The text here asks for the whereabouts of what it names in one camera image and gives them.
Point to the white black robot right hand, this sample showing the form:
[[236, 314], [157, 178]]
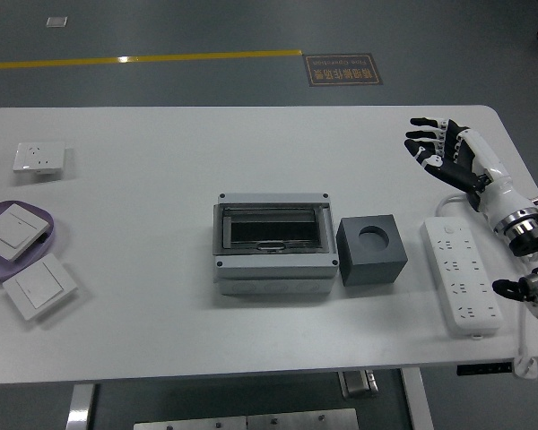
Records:
[[502, 197]]

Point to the grey electrical box clear lid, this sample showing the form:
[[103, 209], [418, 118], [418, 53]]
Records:
[[273, 273]]

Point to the grey cube with round hole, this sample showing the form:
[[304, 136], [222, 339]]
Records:
[[372, 269]]

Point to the white power strip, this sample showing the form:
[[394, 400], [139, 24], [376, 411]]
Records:
[[462, 277]]

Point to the black table control panel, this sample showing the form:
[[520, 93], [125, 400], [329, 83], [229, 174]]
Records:
[[484, 369]]

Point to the silver table leg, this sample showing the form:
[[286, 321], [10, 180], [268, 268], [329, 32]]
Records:
[[417, 398]]

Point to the small metal floor plate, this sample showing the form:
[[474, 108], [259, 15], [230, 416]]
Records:
[[57, 21]]

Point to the metal bracket under table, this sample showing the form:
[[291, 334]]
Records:
[[356, 385]]

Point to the metal base plate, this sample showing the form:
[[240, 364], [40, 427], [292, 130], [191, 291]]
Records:
[[188, 424], [305, 420]]

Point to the white wall socket panel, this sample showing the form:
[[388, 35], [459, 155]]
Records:
[[38, 157]]

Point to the white wall switch panel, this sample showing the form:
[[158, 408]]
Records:
[[38, 286], [13, 230]]

